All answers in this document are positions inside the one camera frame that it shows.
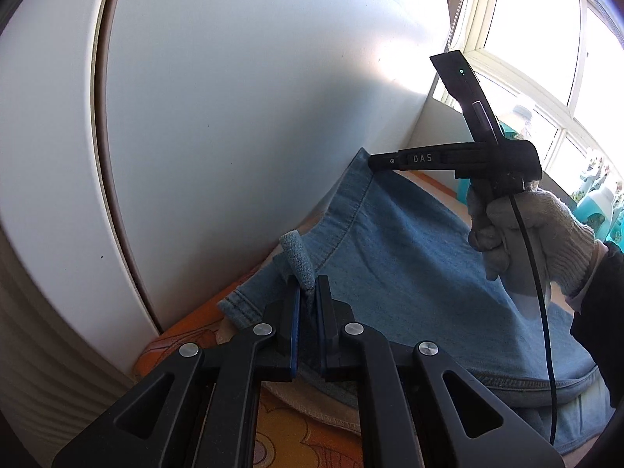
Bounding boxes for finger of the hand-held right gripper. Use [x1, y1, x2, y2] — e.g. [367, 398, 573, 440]
[368, 152, 409, 172]

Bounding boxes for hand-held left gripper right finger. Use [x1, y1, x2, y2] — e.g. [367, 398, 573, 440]
[317, 275, 561, 468]

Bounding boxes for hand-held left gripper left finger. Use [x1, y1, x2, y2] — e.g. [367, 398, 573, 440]
[51, 275, 300, 468]

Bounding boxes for blue denim pants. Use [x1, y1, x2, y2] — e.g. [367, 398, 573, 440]
[217, 147, 615, 456]

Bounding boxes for person's right forearm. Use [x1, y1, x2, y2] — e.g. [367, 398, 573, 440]
[568, 240, 624, 410]

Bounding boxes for person's right hand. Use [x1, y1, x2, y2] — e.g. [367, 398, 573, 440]
[466, 188, 598, 298]

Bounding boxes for orange printed blanket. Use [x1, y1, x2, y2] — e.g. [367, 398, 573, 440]
[134, 175, 576, 468]

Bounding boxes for white wardrobe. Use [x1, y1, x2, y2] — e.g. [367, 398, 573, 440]
[0, 0, 459, 381]

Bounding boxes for white bead blind cord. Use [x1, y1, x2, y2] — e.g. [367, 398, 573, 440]
[446, 0, 476, 54]

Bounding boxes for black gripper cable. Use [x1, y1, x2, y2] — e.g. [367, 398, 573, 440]
[507, 194, 559, 447]

